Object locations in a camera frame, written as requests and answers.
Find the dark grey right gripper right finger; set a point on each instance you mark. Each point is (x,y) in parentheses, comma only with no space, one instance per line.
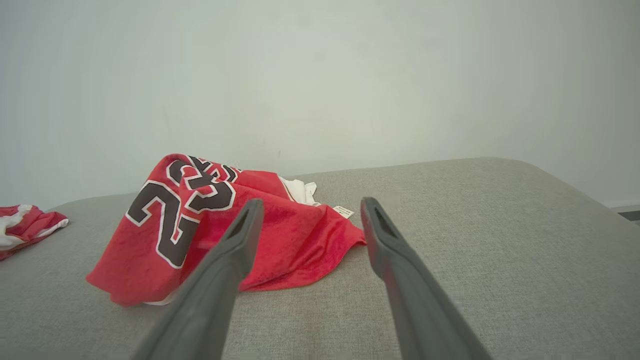
(425,310)

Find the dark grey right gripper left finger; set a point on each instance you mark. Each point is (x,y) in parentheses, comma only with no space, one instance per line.
(210,300)

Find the red number 23 jersey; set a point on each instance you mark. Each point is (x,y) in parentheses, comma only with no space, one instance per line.
(295,240)

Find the red shorts with white stripe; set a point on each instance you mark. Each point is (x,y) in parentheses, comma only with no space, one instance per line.
(30,225)

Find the dark wall baseboard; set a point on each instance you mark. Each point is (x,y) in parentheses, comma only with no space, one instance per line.
(629,215)

